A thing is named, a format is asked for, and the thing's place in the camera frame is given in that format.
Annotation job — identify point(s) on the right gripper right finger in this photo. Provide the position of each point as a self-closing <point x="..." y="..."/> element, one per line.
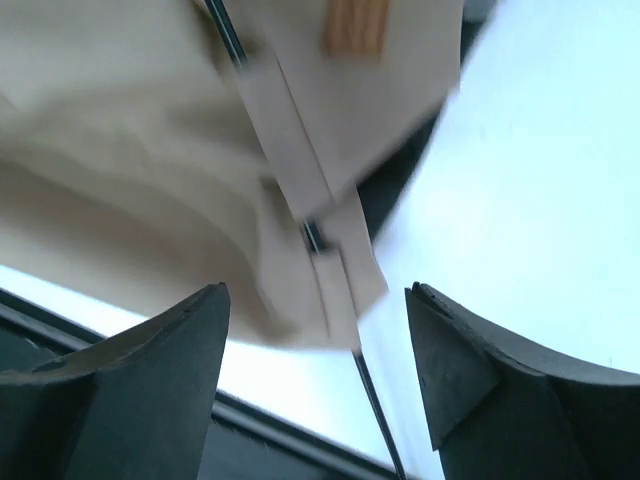
<point x="500" y="406"/>

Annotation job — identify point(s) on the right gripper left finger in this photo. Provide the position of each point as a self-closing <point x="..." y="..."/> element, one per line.
<point x="136" y="405"/>

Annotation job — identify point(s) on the beige pet tent fabric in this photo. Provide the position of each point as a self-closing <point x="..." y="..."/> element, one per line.
<point x="138" y="163"/>

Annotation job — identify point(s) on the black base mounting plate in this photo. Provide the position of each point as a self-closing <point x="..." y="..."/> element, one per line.
<point x="240" y="443"/>

